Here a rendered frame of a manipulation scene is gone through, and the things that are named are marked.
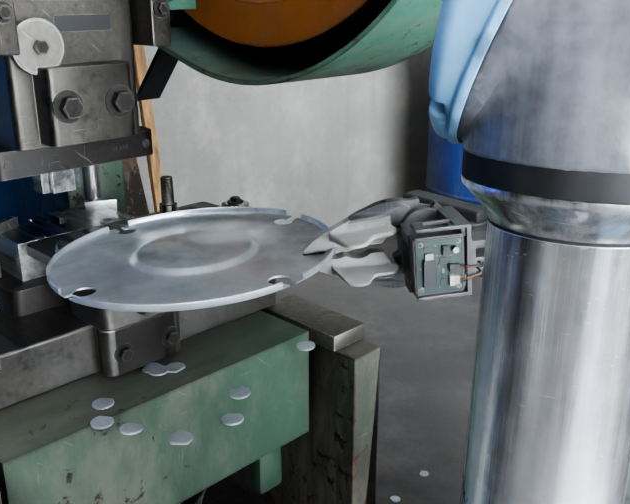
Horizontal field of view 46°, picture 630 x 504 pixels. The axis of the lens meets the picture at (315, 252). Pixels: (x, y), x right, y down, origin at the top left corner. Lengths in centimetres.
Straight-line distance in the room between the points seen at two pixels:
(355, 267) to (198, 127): 181
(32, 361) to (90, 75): 30
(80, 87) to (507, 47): 57
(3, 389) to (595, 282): 62
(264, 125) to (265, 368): 185
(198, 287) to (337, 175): 235
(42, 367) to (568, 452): 59
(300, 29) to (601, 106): 76
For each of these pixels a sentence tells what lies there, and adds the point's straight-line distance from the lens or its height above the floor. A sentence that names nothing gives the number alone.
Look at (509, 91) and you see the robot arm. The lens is 34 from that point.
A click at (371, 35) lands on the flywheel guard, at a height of 100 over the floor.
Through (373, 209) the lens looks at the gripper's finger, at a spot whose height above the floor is 85.
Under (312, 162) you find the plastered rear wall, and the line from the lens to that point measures 289.
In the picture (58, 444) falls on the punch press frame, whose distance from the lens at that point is 78.
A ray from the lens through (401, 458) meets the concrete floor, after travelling 185.
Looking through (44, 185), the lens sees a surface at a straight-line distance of 94.
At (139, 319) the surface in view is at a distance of 85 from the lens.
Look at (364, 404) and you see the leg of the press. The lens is 98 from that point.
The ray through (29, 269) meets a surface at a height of 75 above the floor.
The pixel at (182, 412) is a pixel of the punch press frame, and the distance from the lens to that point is 85.
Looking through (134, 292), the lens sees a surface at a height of 79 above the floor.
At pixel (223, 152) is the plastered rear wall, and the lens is 259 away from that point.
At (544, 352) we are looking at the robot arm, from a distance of 37.
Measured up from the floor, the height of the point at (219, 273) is 80.
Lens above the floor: 105
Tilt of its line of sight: 20 degrees down
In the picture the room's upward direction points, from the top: straight up
